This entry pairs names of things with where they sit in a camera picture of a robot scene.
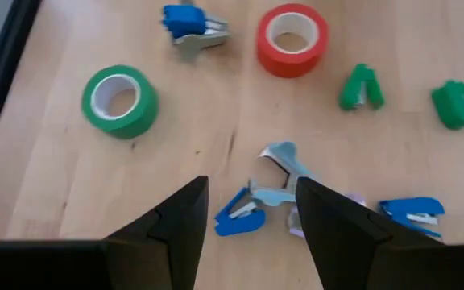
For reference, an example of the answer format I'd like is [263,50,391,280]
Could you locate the blue staple remover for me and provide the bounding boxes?
[161,3,231,61]

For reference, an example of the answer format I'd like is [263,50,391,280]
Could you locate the red tape roll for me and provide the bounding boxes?
[255,2,330,80]

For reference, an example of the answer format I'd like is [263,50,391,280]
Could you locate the green tape roll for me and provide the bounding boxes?
[81,64,160,141]

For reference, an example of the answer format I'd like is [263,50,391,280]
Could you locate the blue mini stapler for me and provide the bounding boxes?
[378,196,445,241]
[214,186,267,238]

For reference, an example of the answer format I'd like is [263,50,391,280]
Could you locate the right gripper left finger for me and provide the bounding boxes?
[105,176,209,290]

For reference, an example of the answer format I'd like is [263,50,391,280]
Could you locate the green mini stapler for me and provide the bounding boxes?
[338,63,386,112]
[430,79,464,131]

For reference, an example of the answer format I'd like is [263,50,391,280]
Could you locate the grey staple remover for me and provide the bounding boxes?
[249,140,317,208]

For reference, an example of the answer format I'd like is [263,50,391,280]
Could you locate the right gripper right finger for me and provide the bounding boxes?
[295,176,450,290]

